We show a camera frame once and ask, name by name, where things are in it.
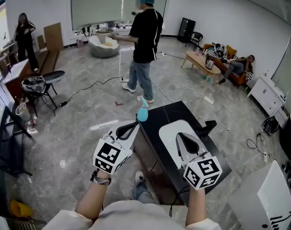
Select black power adapter cable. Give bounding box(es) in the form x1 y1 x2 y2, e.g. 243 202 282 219
60 77 123 107

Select light blue spray bottle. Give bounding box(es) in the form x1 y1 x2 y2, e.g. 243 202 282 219
137 97 150 122

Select person's jeans leg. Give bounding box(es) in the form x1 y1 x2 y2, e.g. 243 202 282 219
132 181 158 205

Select white rounded basin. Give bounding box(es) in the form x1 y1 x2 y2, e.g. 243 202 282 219
158 119 201 165

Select grey window blinds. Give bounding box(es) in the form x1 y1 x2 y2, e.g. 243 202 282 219
70 0 171 28

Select grey side window blind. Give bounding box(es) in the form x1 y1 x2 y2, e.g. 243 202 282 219
271 32 291 93

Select yellow container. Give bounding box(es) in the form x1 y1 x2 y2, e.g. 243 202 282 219
10 199 32 218

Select silver wristwatch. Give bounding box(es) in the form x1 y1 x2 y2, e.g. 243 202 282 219
90 170 112 185

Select white cabinet with black print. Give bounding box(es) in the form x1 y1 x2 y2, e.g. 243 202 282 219
228 160 291 230

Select black chair with clutter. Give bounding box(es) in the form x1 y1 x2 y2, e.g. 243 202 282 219
21 75 58 116

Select white sideboard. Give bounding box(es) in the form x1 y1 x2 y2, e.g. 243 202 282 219
247 76 290 129

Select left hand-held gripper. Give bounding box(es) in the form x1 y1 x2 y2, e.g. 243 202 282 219
93 120 140 176

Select black oval board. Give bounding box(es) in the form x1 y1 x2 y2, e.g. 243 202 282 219
42 70 66 84

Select black table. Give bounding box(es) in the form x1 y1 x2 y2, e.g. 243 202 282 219
133 100 233 206

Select person's left forearm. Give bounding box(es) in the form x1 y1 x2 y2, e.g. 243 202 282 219
74 173 112 221

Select wooden coffee table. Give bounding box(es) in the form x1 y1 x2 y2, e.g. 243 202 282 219
182 51 221 85

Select person's right forearm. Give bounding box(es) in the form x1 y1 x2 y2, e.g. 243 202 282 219
185 187 207 227

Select leaning wooden board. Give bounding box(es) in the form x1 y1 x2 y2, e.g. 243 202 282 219
44 22 64 52

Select person's white shirt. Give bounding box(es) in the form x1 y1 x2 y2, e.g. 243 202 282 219
41 200 222 230

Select black clamp mount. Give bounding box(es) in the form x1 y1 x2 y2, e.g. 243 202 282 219
202 120 217 138

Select round pedestal table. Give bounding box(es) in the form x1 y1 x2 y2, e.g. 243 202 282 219
95 28 115 44

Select orange sofa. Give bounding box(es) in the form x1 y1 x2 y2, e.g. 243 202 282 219
202 43 254 88

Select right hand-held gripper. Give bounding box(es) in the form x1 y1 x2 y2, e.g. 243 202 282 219
175 132 223 191

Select white waste bucket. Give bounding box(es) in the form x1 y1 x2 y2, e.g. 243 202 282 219
15 102 31 122

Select black bag with cables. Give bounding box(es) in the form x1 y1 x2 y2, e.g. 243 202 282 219
262 115 279 136

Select white beanbag seat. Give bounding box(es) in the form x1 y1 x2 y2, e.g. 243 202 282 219
88 35 119 58

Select wooden white-topped desk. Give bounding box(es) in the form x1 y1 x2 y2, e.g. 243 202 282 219
3 58 32 100

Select metal wire rack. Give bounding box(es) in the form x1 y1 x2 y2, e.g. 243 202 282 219
6 216 47 230

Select black wicker chair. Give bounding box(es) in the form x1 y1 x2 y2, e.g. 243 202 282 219
188 32 203 51

